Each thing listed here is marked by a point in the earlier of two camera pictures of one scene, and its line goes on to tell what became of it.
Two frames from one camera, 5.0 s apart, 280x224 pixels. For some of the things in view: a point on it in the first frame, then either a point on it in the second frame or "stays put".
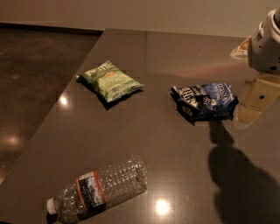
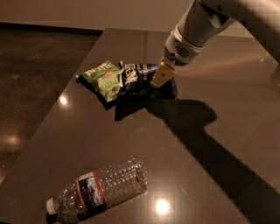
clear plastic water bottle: [94, 190] stays put
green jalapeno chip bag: [109, 81] stays put
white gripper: [264, 51] to [178, 50]
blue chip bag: [205, 101] to [136, 80]
